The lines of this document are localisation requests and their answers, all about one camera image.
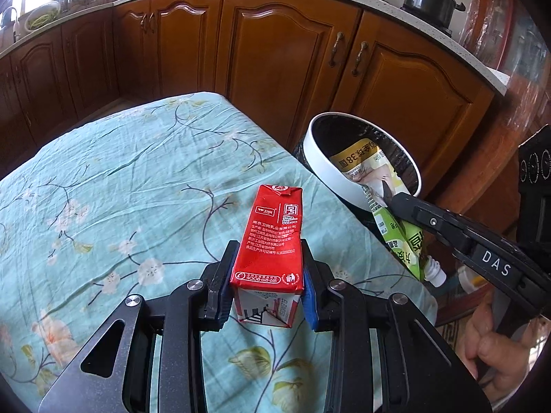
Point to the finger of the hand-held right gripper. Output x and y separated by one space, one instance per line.
434 215
426 230

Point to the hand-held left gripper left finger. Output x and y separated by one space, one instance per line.
224 284

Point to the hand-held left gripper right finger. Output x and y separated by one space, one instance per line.
311 301

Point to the green yellow spouted pouch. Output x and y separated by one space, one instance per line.
404 245

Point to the red milk carton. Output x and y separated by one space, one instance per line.
267 241

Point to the white trash bin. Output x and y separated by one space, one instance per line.
327 167

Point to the person's right hand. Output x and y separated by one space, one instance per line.
499 361

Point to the wooden cabinet door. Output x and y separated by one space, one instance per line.
4 103
185 43
422 107
88 60
36 81
131 47
280 56

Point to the floral tablecloth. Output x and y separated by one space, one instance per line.
129 159

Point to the clear plastic cover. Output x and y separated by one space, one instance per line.
508 30

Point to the black gas stove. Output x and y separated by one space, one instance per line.
439 30

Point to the wooden kitchen cabinets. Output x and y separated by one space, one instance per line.
387 13

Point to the bowl of green vegetables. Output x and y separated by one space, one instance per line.
42 15

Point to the sink faucet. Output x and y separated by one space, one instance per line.
8 19

